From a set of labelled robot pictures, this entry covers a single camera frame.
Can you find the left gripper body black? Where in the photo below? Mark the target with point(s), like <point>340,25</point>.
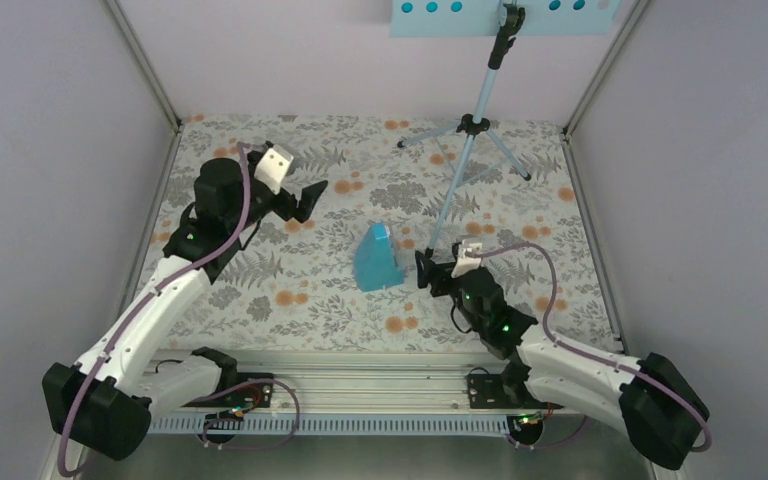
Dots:
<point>287,210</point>

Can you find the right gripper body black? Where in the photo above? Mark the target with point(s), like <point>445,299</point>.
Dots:
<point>441,271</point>

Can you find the blue metronome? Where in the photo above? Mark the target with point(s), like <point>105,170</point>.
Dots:
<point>375,266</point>

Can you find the light blue music stand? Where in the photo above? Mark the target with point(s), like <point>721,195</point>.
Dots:
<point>504,22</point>

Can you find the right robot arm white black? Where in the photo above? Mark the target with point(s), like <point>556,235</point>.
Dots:
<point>664,433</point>

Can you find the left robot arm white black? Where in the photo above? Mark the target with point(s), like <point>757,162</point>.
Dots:
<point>227,200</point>

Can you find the floral patterned table mat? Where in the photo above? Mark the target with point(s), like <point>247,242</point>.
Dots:
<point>292,289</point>

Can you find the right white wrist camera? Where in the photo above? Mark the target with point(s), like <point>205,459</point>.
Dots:
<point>468,256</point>

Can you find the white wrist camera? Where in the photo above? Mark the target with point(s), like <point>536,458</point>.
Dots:
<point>273,167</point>
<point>468,256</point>

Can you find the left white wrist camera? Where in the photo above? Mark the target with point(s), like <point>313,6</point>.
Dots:
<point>273,167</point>

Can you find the aluminium mounting rail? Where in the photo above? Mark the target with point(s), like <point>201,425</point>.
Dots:
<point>364,391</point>

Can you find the left aluminium frame post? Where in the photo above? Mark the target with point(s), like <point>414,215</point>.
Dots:
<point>137,51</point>

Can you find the aluminium frame post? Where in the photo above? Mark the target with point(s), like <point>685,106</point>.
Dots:
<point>137,51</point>
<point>636,11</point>

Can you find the right aluminium frame post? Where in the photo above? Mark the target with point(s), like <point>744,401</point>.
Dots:
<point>636,11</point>

